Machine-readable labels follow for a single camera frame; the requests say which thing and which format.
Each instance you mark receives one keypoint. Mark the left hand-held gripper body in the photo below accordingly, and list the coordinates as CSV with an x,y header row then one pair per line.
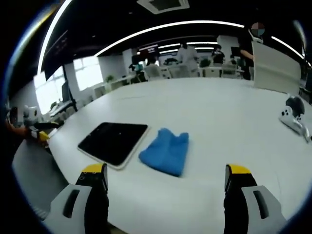
x,y
28,116

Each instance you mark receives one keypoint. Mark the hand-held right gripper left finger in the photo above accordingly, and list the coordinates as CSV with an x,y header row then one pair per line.
x,y
73,204

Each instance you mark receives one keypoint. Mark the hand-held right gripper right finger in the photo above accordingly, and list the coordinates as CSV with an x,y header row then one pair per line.
x,y
253,202

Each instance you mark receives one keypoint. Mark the black tablet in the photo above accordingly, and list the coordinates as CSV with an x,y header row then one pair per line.
x,y
113,143

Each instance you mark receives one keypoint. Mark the blue cleaning cloth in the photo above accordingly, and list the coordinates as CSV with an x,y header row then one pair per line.
x,y
167,152

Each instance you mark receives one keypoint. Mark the long curved ceiling light strip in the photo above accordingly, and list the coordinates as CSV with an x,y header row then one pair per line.
x,y
50,34

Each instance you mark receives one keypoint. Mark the white device with grey headset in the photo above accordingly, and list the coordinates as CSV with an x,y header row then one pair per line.
x,y
295,115

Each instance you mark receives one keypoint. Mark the white partition board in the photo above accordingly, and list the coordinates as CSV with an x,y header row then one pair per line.
x,y
276,65

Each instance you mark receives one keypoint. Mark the ceiling air vent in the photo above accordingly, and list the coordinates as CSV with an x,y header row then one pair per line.
x,y
162,5

